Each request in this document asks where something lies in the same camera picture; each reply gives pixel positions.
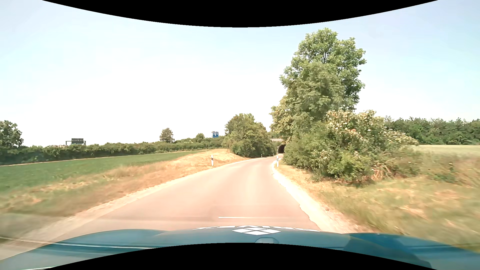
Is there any round green tree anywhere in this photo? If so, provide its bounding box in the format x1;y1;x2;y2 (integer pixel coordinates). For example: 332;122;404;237
222;113;277;158

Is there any concrete bridge with underpass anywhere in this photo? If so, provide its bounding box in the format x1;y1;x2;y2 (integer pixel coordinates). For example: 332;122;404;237
271;138;287;155

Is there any grey asphalt road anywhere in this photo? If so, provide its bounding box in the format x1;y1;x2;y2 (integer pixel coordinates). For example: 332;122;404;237
0;156;323;259

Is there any tall green tree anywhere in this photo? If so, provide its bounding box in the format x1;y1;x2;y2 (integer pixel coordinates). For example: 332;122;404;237
270;28;367;143

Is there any flowering green bush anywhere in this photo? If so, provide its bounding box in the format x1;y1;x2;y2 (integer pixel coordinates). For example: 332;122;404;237
283;109;420;184

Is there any dry grass verge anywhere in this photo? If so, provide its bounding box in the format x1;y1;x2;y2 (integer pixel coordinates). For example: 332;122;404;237
273;150;480;253
0;148;248;241

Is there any long green hedge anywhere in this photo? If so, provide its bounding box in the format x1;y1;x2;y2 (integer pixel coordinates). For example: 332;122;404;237
0;136;226;166

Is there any car's own bonnet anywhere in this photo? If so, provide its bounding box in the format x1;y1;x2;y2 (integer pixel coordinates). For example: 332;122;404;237
0;225;480;270

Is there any green field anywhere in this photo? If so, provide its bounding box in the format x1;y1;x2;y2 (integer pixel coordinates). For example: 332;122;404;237
0;150;205;193

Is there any row of trees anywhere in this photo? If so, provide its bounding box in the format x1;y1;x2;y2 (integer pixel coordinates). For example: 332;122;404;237
384;116;480;146

